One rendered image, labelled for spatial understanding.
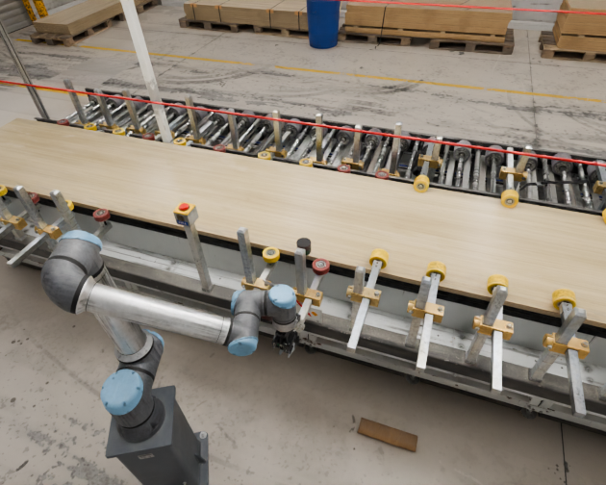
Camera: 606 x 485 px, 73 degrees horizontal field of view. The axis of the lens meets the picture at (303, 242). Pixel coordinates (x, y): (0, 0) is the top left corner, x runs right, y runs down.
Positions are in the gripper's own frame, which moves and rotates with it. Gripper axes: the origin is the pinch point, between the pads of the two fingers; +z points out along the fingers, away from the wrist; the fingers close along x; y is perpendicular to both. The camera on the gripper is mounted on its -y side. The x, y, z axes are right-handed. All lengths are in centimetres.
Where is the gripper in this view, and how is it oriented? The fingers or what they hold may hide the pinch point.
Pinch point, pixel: (289, 349)
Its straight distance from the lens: 170.9
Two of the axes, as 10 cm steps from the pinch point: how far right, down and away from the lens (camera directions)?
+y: -3.4, 6.3, -7.0
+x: 9.4, 2.2, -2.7
